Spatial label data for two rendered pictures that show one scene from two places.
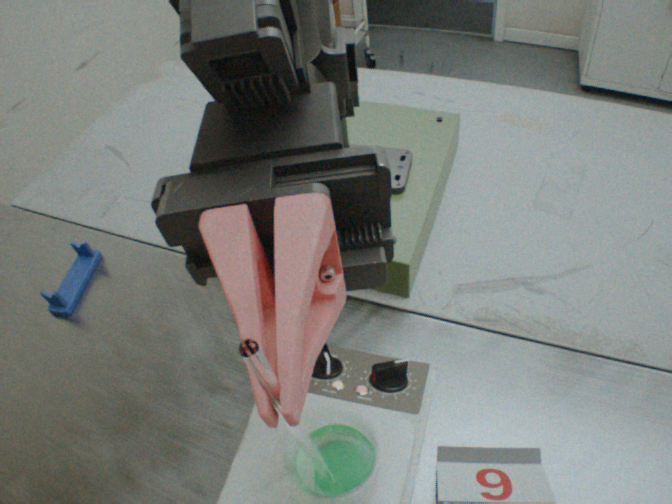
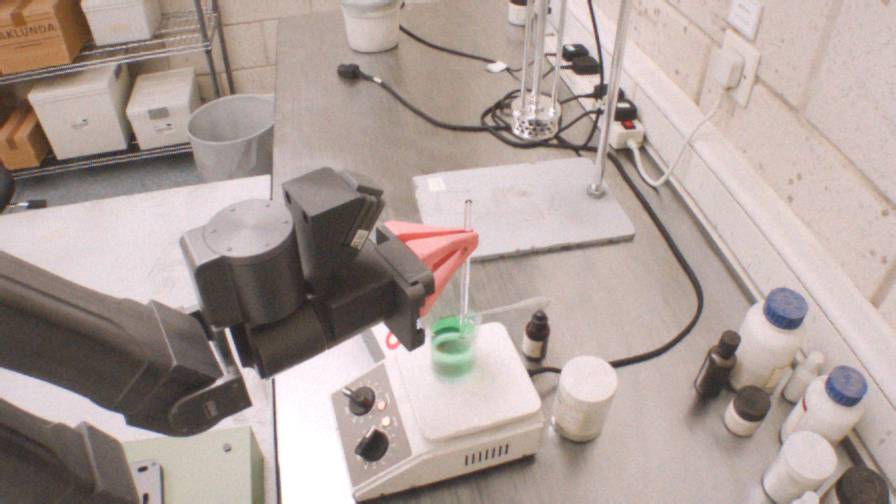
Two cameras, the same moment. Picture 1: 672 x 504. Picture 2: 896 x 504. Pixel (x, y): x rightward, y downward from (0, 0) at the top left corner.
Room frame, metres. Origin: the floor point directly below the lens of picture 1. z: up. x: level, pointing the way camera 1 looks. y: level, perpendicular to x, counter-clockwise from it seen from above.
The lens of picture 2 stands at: (0.34, 0.32, 1.51)
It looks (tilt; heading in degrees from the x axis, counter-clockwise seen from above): 43 degrees down; 229
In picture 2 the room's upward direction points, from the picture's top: straight up
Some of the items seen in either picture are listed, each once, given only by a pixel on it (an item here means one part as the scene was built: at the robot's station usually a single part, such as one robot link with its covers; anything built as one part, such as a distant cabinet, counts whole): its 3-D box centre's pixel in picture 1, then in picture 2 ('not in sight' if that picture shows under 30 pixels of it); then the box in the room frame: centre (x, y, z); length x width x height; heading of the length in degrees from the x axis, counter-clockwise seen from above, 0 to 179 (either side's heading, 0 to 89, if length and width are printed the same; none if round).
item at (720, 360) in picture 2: not in sight; (719, 362); (-0.17, 0.20, 0.94); 0.04 x 0.04 x 0.09
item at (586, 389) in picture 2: not in sight; (583, 400); (-0.02, 0.12, 0.94); 0.06 x 0.06 x 0.08
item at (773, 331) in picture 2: not in sight; (768, 340); (-0.23, 0.23, 0.96); 0.07 x 0.07 x 0.13
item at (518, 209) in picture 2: not in sight; (520, 205); (-0.24, -0.18, 0.91); 0.30 x 0.20 x 0.01; 151
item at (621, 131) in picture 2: not in sight; (588, 84); (-0.59, -0.35, 0.92); 0.40 x 0.06 x 0.04; 61
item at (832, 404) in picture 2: not in sight; (826, 412); (-0.19, 0.33, 0.96); 0.06 x 0.06 x 0.11
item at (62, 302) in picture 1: (70, 275); not in sight; (0.37, 0.34, 0.92); 0.10 x 0.03 x 0.04; 164
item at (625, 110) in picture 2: not in sight; (616, 110); (-0.51, -0.22, 0.95); 0.07 x 0.04 x 0.02; 151
